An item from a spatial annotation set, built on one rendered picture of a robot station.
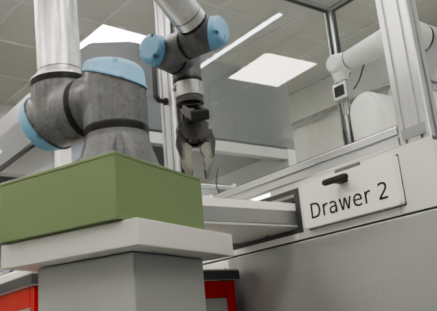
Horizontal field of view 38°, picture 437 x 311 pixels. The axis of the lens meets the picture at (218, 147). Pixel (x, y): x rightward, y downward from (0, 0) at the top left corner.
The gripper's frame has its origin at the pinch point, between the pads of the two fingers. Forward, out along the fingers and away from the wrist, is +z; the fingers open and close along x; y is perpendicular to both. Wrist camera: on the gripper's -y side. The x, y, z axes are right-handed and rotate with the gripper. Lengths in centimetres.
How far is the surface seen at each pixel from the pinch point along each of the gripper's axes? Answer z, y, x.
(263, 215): 12.1, -2.5, -14.3
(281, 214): 11.7, 0.0, -19.8
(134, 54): -73, 91, 3
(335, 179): 7.6, -17.8, -27.7
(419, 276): 31, -28, -38
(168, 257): 25, -47, 16
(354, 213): 15.6, -17.1, -31.1
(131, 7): -180, 247, -15
